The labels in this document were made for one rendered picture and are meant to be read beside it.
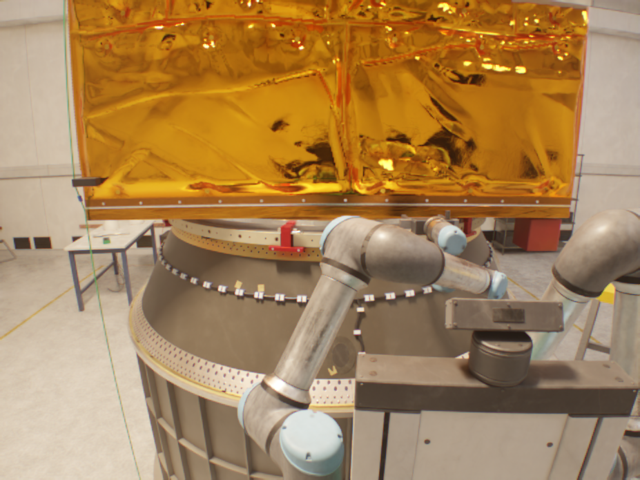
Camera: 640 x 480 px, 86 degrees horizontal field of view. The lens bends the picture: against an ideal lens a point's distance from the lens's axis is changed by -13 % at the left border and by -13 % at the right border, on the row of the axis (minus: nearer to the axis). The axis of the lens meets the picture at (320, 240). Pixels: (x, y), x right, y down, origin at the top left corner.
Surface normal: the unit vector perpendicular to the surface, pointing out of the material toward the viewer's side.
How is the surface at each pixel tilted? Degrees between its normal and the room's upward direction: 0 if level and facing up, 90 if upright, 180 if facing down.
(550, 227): 90
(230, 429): 90
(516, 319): 61
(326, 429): 7
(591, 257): 77
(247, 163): 89
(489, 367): 90
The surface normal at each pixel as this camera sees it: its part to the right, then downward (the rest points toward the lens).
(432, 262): 0.46, 0.02
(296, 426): 0.08, -0.93
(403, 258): 0.03, 0.07
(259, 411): -0.51, -0.44
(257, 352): -0.23, -0.23
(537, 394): -0.14, 0.25
